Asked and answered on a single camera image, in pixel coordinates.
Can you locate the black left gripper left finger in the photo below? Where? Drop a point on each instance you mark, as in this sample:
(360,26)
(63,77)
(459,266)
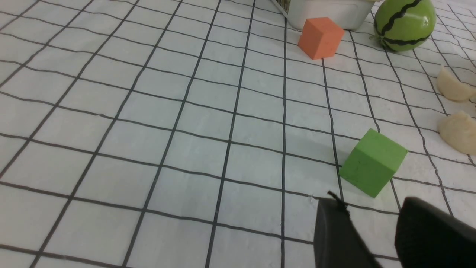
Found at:
(337,244)

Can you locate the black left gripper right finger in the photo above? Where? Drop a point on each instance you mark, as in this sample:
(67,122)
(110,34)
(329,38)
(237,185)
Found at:
(427,237)

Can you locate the orange foam cube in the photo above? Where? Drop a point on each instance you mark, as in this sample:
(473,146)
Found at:
(320,38)

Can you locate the green foam cube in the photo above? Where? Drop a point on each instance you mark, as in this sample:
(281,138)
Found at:
(372,163)

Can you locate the green lidded white box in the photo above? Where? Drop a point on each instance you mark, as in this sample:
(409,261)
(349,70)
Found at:
(348,14)

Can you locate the white black-grid tablecloth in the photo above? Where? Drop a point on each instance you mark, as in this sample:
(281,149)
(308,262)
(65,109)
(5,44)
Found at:
(196,133)

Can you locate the green watermelon toy ball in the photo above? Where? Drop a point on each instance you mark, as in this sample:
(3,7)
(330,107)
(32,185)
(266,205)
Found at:
(403,25)

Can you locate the white dumpling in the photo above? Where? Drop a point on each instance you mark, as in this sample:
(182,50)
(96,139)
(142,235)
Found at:
(459,131)
(454,90)

